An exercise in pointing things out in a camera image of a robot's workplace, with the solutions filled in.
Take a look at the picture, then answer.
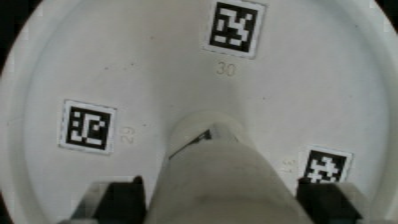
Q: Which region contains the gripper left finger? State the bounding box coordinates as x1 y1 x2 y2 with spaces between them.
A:
58 176 147 224

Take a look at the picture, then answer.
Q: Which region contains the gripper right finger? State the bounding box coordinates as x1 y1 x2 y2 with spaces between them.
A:
296 178 362 224

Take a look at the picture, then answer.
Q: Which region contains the white cylindrical table leg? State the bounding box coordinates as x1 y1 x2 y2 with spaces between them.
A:
143 128 316 224

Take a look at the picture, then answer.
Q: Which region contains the white round table top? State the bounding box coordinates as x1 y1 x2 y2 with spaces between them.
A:
0 0 398 224

